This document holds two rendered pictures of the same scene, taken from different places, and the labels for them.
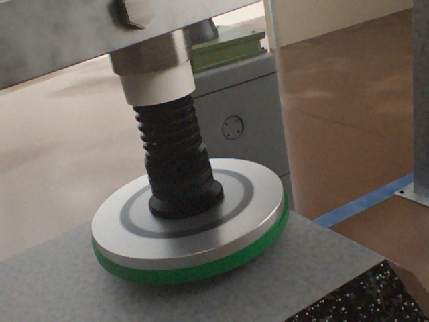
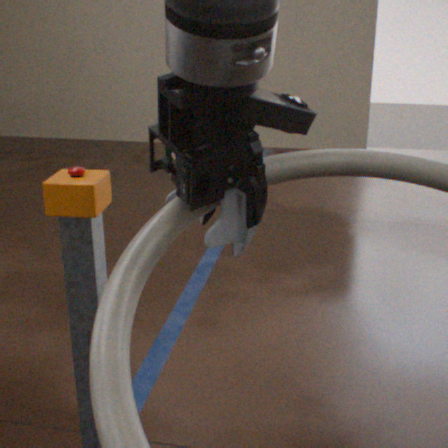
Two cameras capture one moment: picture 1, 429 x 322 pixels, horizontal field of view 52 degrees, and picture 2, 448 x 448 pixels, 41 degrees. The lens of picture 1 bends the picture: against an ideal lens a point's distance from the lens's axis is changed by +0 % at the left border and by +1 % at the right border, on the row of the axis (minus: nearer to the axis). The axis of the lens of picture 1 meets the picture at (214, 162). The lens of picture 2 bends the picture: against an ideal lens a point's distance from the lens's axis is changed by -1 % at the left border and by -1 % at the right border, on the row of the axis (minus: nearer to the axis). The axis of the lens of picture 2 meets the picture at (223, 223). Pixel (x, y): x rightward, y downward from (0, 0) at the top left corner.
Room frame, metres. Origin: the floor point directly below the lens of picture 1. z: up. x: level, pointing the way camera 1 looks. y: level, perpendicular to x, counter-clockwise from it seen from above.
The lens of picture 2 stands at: (0.75, -0.04, 1.45)
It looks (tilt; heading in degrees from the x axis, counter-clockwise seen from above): 20 degrees down; 304
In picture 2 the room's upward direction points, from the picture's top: straight up
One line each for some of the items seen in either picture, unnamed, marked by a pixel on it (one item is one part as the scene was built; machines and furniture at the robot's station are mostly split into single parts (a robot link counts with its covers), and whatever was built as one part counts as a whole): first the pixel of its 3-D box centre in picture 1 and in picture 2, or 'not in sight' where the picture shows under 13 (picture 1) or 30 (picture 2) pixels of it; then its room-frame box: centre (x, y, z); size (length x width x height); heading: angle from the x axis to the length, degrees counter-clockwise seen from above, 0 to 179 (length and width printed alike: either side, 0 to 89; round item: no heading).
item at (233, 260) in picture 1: (188, 206); not in sight; (0.43, 0.04, 0.89); 0.22 x 0.22 x 0.04
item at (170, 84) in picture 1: (157, 77); not in sight; (0.43, 0.04, 1.04); 0.07 x 0.07 x 0.04
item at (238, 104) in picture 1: (217, 174); not in sight; (1.50, 0.00, 0.43); 0.50 x 0.50 x 0.85; 23
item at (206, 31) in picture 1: (188, 25); not in sight; (1.50, -0.01, 0.98); 0.19 x 0.19 x 0.10
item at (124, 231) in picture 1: (188, 204); not in sight; (0.43, 0.04, 0.89); 0.21 x 0.21 x 0.01
